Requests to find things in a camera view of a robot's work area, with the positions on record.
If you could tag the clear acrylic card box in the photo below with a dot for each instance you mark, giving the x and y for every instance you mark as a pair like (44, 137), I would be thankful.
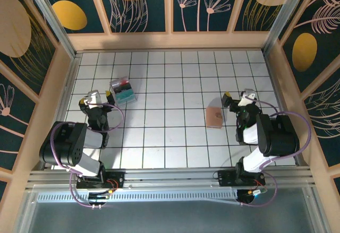
(120, 105)

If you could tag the tan leather card holder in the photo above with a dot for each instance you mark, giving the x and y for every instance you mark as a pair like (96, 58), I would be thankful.
(213, 117)

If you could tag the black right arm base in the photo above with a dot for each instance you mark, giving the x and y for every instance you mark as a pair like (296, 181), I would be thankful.
(225, 177)

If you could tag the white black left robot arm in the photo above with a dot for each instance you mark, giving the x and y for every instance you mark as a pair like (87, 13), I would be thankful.
(63, 142)

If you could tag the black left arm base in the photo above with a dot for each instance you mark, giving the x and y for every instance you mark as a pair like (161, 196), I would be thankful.
(118, 177)

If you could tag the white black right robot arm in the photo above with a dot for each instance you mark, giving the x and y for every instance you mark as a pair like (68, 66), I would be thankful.
(279, 137)

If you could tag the teal card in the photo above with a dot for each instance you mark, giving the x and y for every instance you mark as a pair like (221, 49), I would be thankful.
(125, 96)

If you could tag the black card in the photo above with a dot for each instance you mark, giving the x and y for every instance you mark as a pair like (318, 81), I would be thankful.
(123, 86)

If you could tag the red card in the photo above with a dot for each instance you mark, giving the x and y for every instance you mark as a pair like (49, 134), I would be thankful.
(121, 80)

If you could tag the yellow power connector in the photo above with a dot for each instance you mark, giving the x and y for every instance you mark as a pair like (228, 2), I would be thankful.
(109, 191)
(249, 191)

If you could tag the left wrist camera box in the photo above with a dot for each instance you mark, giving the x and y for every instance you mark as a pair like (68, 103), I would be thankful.
(93, 97)

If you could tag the aluminium side rail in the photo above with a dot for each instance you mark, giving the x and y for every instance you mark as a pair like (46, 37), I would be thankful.
(276, 84)
(63, 105)

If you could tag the aluminium corner post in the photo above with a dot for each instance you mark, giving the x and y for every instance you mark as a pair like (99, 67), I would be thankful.
(53, 23)
(285, 18)

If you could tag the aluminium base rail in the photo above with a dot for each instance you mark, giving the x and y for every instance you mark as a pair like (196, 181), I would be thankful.
(172, 176)

